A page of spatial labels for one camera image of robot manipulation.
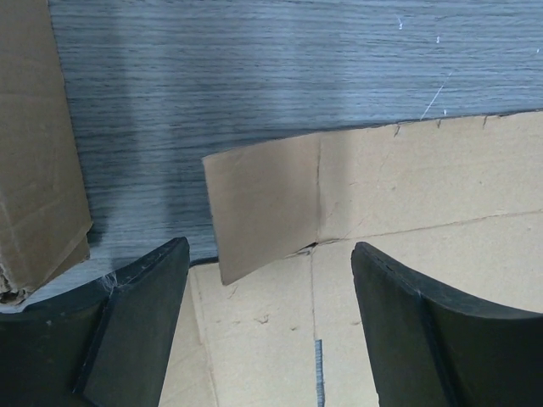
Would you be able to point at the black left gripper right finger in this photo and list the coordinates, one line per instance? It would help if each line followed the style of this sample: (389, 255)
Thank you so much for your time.
(430, 344)

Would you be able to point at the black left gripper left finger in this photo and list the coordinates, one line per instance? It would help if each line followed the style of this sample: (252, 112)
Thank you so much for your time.
(105, 343)

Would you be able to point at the closed brown cardboard box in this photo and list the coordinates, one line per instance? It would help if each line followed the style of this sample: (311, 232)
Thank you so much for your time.
(44, 211)

